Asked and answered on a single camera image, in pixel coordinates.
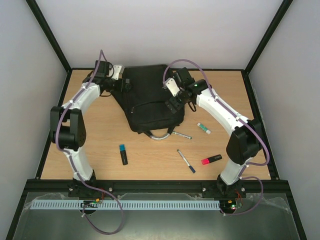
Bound black student backpack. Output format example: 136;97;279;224
111;64;185;136

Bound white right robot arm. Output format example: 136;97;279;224
162;67;264;196

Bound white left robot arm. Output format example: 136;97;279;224
50;60;126;182

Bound blue black highlighter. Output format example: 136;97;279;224
119;144;128;166

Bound pink black highlighter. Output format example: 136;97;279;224
201;154;223;165

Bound blue capped white marker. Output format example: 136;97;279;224
177;149;196;174

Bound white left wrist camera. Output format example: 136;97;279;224
111;65;125;81

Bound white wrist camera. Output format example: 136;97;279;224
163;77;180;97
111;65;125;81

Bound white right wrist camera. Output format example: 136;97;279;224
163;77;180;97

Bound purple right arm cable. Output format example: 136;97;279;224
162;58;271;216

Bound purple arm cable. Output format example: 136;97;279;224
162;58;271;216
56;49;124;235

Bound light blue cable duct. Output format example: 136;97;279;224
30;199;221;211

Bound black aluminium frame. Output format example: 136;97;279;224
6;0;307;240

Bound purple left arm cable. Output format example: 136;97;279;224
56;49;124;235

